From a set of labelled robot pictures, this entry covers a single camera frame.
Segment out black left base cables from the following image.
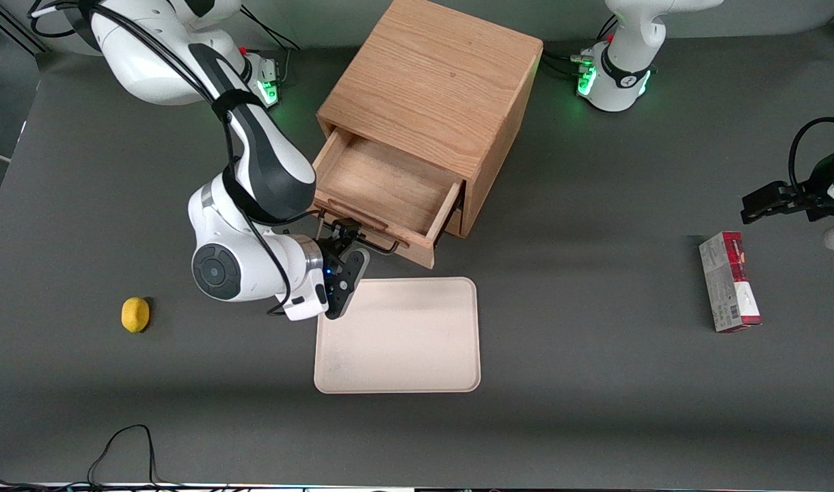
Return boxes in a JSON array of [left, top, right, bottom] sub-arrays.
[[539, 14, 619, 81]]

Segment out thin black table cable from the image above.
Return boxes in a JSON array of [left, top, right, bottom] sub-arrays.
[[0, 424, 185, 492]]

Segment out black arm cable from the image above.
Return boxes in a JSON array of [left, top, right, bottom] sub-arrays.
[[27, 0, 322, 318], [788, 118, 834, 189]]

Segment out black right base cables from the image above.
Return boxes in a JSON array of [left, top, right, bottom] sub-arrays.
[[241, 5, 303, 86]]

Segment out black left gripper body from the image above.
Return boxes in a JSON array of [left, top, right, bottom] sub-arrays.
[[792, 145, 834, 222]]

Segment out wooden drawer cabinet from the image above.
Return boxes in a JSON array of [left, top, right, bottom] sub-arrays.
[[317, 0, 544, 239]]

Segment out wooden drawer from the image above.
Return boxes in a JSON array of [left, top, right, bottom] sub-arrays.
[[439, 202, 467, 239], [310, 128, 467, 270]]

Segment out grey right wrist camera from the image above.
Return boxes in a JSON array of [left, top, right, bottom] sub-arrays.
[[325, 247, 371, 321]]

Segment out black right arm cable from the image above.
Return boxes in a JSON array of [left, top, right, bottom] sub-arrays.
[[27, 0, 322, 318]]

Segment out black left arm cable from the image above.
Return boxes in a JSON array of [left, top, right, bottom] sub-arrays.
[[788, 118, 834, 189]]

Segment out black metal drawer handle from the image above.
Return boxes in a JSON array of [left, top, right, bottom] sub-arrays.
[[319, 217, 401, 256]]

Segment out yellow lemon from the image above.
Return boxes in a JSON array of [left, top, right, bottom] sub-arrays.
[[121, 297, 151, 333]]

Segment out black base cables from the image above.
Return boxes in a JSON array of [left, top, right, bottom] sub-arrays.
[[539, 14, 619, 81], [241, 5, 303, 86]]

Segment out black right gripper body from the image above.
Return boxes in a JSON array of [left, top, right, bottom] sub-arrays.
[[317, 232, 362, 291]]

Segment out beige plastic tray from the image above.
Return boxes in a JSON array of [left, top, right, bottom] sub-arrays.
[[314, 277, 482, 394]]

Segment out red grey carton box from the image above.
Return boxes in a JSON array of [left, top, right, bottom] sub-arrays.
[[699, 231, 763, 333]]

